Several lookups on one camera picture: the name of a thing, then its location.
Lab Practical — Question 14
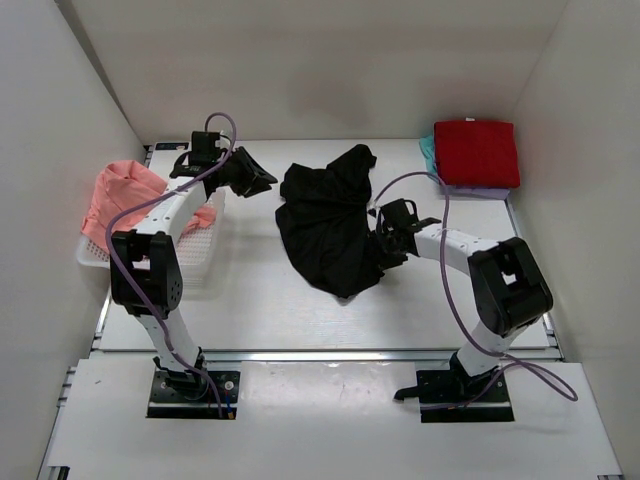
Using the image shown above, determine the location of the black t-shirt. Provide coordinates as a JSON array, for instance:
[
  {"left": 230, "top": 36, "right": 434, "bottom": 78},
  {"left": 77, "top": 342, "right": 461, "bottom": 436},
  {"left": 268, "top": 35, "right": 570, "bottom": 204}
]
[{"left": 275, "top": 144, "right": 383, "bottom": 299}]

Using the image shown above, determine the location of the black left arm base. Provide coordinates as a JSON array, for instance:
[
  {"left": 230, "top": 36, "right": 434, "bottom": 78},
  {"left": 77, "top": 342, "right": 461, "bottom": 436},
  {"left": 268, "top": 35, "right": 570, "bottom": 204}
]
[{"left": 146, "top": 356, "right": 241, "bottom": 420}]

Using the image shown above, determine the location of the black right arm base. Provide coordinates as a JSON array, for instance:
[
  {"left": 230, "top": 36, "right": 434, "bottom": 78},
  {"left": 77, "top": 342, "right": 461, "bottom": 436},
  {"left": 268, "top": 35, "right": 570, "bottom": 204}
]
[{"left": 393, "top": 364, "right": 515, "bottom": 424}]

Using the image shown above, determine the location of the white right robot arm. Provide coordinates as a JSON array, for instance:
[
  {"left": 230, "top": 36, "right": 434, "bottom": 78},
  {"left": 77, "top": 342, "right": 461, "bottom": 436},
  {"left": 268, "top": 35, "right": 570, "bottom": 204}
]
[{"left": 370, "top": 199, "right": 553, "bottom": 389}]

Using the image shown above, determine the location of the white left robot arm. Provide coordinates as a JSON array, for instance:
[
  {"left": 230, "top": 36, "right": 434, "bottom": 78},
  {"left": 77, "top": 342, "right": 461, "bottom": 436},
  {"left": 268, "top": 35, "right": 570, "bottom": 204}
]
[{"left": 106, "top": 132, "right": 277, "bottom": 402}]

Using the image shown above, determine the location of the white plastic basket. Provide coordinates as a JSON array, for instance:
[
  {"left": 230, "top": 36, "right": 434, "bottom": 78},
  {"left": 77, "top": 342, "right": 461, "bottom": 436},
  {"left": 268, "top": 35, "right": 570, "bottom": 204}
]
[{"left": 76, "top": 190, "right": 226, "bottom": 288}]

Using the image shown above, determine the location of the lavender folded t-shirt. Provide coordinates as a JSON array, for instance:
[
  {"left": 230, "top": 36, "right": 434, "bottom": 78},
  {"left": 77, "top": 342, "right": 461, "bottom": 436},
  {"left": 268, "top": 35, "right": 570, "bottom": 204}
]
[{"left": 439, "top": 185, "right": 510, "bottom": 201}]

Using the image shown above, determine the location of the teal folded t-shirt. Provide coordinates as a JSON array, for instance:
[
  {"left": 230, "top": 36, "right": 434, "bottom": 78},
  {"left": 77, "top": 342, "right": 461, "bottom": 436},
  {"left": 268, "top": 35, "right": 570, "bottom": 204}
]
[{"left": 419, "top": 134, "right": 439, "bottom": 184}]

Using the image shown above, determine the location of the pink t-shirt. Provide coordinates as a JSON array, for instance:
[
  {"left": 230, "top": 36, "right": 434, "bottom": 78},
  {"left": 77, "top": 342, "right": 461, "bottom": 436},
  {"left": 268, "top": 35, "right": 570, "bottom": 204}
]
[{"left": 81, "top": 160, "right": 217, "bottom": 251}]

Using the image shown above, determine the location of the red folded t-shirt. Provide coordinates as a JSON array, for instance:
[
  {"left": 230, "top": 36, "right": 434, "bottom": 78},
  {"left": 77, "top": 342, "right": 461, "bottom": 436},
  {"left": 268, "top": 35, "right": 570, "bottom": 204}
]
[{"left": 433, "top": 120, "right": 521, "bottom": 189}]

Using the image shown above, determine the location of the aluminium table rail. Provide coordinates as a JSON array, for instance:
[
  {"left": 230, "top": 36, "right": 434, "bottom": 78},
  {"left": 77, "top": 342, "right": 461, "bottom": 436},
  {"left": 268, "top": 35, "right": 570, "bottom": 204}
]
[{"left": 90, "top": 347, "right": 562, "bottom": 363}]

